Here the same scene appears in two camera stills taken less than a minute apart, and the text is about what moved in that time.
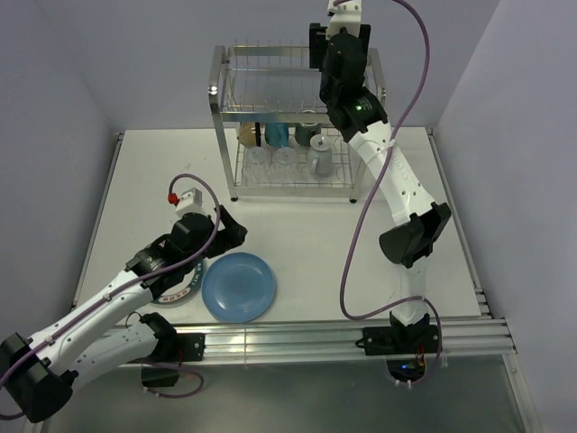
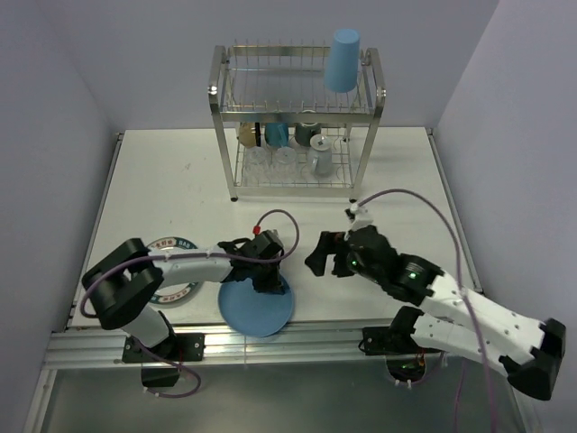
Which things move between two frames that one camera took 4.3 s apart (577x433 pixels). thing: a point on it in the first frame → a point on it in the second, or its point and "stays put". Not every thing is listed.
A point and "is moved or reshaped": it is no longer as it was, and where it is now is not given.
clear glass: (256, 166) stays put
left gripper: (230, 236) → (273, 284)
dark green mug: (303, 133) stays put
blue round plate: (238, 287) is moved or reshaped
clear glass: (285, 165) stays put
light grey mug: (319, 156) stays put
